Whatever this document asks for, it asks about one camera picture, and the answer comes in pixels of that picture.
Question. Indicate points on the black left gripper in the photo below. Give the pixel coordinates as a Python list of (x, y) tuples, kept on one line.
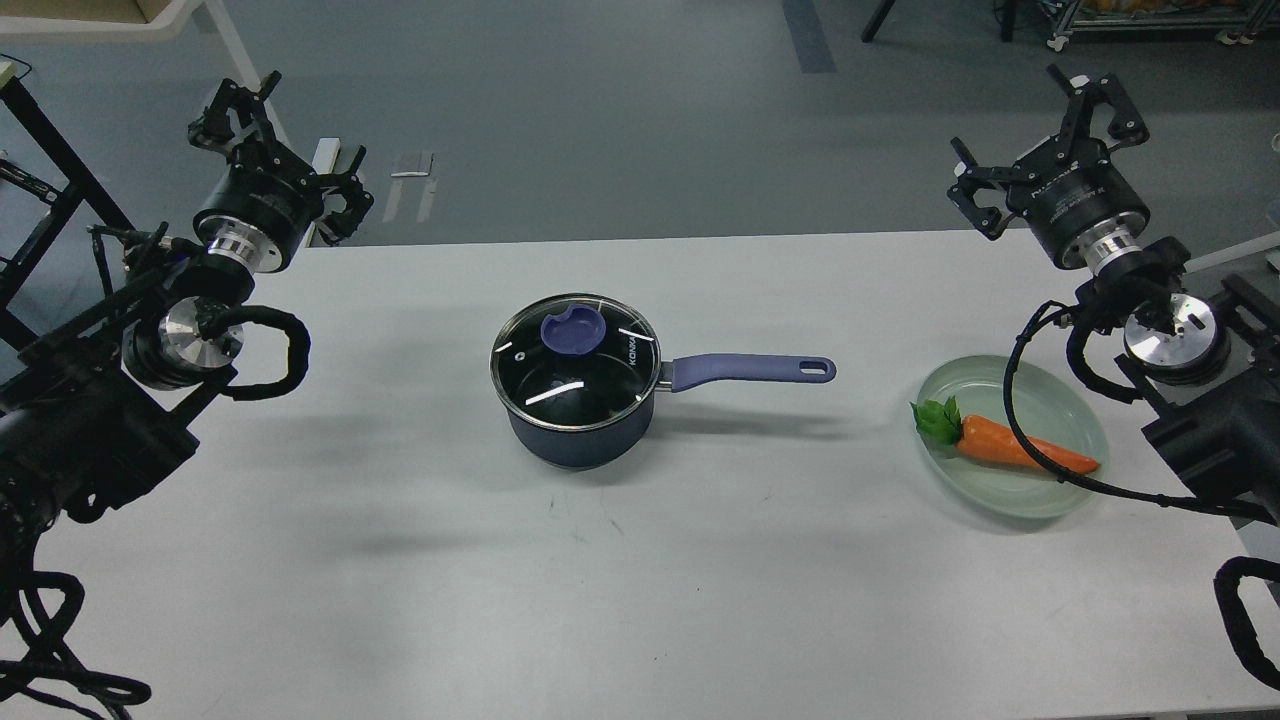
[(269, 197)]

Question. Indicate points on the orange toy carrot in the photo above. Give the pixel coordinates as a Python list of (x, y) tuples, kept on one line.
[(983, 439)]

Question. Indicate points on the blue saucepan with handle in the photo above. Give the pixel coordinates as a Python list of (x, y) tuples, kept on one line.
[(584, 449)]

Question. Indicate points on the glass lid blue knob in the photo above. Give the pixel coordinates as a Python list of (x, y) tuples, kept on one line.
[(575, 361)]

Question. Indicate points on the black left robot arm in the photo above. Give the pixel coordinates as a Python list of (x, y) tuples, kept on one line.
[(99, 414)]

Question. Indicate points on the pale green plate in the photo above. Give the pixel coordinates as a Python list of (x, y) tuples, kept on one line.
[(1042, 406)]

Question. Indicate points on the metal wheeled rack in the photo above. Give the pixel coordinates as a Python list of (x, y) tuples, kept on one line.
[(1228, 23)]

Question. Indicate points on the black table frame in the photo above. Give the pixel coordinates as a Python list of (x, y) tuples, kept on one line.
[(60, 202)]

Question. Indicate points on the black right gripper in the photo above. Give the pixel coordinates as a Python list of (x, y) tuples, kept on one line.
[(1063, 204)]

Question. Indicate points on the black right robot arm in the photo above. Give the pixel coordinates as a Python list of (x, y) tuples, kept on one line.
[(1206, 363)]

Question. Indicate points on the black chair leg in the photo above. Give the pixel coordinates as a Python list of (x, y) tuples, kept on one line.
[(875, 20)]

